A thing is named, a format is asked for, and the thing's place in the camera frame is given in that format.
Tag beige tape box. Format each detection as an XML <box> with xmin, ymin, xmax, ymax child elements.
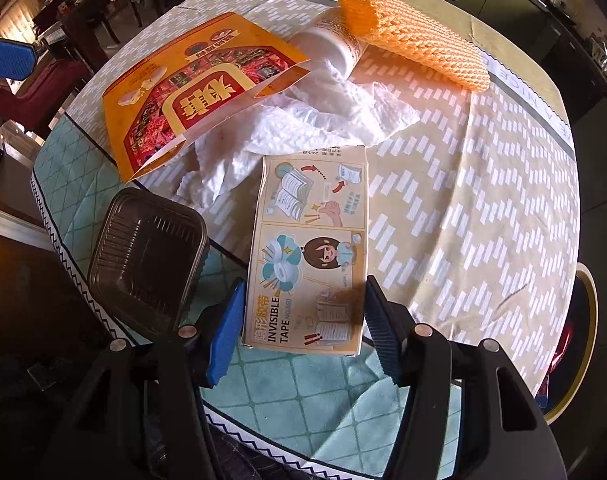
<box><xmin>240</xmin><ymin>147</ymin><xmax>369</xmax><ymax>358</ymax></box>

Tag black yellow-rimmed trash bin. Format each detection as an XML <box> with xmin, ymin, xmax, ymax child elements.
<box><xmin>536</xmin><ymin>262</ymin><xmax>599</xmax><ymax>423</ymax></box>

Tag green base cabinets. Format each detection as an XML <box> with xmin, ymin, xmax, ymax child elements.
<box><xmin>353</xmin><ymin>0</ymin><xmax>607</xmax><ymax>126</ymax></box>

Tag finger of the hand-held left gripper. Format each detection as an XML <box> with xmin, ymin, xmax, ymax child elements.
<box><xmin>0</xmin><ymin>40</ymin><xmax>39</xmax><ymax>81</ymax></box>

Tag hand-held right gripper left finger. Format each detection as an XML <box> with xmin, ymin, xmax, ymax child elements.
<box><xmin>38</xmin><ymin>278</ymin><xmax>246</xmax><ymax>480</ymax></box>

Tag orange foam net sleeve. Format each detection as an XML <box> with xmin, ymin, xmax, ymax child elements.
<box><xmin>338</xmin><ymin>0</ymin><xmax>490</xmax><ymax>93</ymax></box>

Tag black plastic tray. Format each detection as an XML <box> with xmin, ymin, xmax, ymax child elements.
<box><xmin>88</xmin><ymin>189</ymin><xmax>208</xmax><ymax>336</ymax></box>

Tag orange snack box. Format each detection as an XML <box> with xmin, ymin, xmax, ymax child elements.
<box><xmin>103</xmin><ymin>12</ymin><xmax>311</xmax><ymax>183</ymax></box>

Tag dark wooden chair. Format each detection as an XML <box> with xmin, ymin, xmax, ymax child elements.
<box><xmin>33</xmin><ymin>0</ymin><xmax>149</xmax><ymax>73</ymax></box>

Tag white plastic bottle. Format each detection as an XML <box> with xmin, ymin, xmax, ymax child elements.
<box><xmin>288</xmin><ymin>10</ymin><xmax>369</xmax><ymax>81</ymax></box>

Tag white paper towel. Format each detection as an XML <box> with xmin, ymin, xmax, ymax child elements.
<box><xmin>176</xmin><ymin>62</ymin><xmax>419</xmax><ymax>211</ymax></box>

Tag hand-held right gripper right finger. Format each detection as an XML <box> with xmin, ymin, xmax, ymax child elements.
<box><xmin>366</xmin><ymin>275</ymin><xmax>569</xmax><ymax>480</ymax></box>

